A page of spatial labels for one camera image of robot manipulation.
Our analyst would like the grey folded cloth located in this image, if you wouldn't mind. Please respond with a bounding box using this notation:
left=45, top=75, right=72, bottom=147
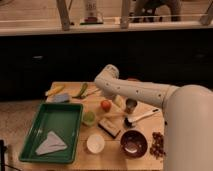
left=36, top=131, right=67, bottom=155

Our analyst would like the white handled brush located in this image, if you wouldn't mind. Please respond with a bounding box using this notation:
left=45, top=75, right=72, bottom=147
left=124, top=109, right=159, bottom=127

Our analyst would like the wooden table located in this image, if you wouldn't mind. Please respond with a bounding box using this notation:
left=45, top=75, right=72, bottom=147
left=49, top=82, right=164, bottom=171

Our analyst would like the bunch of dark grapes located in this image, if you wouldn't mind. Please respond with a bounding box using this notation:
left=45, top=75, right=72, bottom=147
left=149, top=132, right=165, bottom=159

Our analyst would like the white paper cup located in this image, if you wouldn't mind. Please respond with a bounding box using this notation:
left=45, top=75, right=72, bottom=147
left=86, top=134, right=105, bottom=154

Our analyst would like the green cup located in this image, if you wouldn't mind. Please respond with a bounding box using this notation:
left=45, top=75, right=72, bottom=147
left=82, top=111, right=96, bottom=126

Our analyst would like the green plastic tray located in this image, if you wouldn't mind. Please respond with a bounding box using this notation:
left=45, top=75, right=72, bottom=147
left=19, top=103, right=83, bottom=164

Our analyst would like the metal cup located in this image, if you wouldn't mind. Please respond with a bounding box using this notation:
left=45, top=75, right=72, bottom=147
left=125, top=99, right=137, bottom=114

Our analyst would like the orange bowl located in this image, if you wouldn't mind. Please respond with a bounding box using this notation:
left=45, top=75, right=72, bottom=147
left=126, top=78, right=140, bottom=82

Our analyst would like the green pepper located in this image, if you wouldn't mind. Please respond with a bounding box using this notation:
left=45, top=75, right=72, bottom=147
left=72, top=83, right=88, bottom=99

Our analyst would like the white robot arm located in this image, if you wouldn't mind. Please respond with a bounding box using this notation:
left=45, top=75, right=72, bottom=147
left=94, top=64, right=213, bottom=171

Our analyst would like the red orange apple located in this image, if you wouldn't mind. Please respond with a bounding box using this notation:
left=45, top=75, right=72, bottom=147
left=101, top=100, right=111, bottom=112

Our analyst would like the dark purple bowl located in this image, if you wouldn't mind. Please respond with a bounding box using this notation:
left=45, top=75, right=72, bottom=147
left=120, top=130, right=148, bottom=158

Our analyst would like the blue grey sponge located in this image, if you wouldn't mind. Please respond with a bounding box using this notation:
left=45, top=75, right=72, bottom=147
left=52, top=93, right=70, bottom=103

